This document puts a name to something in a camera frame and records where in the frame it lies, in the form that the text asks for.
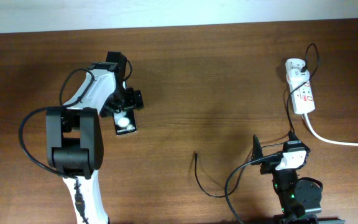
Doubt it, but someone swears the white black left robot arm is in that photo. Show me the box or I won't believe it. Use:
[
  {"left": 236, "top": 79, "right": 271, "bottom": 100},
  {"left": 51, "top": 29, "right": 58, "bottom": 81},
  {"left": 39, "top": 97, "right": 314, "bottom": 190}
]
[{"left": 46, "top": 52, "right": 144, "bottom": 223}]

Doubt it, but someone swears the white power strip cord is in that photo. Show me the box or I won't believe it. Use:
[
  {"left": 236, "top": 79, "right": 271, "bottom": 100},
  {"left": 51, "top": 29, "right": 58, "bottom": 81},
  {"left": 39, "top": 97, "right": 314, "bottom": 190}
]
[{"left": 301, "top": 113, "right": 358, "bottom": 149}]

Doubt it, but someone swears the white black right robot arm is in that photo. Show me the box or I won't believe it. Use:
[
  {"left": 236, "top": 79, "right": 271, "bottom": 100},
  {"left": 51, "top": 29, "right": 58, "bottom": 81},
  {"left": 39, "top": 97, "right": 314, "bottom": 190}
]
[{"left": 251, "top": 133, "right": 346, "bottom": 224}]

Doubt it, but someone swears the white charger plug adapter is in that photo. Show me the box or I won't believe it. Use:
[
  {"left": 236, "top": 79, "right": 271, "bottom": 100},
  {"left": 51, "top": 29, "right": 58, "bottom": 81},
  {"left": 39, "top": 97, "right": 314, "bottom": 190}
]
[{"left": 286, "top": 68, "right": 310, "bottom": 85}]

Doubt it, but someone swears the black charger cable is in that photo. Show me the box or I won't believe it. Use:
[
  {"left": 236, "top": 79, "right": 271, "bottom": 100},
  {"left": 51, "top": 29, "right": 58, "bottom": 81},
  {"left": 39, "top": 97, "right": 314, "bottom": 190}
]
[{"left": 194, "top": 42, "right": 320, "bottom": 198}]

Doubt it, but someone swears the black smartphone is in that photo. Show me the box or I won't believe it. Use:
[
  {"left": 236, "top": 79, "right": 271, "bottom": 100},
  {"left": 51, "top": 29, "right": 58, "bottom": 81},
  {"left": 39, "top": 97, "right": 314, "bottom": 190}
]
[{"left": 113, "top": 110, "right": 137, "bottom": 136}]

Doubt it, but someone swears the white power strip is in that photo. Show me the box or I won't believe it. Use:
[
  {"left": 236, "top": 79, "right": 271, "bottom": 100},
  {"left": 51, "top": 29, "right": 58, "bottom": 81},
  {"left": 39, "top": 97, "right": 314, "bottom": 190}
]
[{"left": 285, "top": 58, "right": 315, "bottom": 114}]

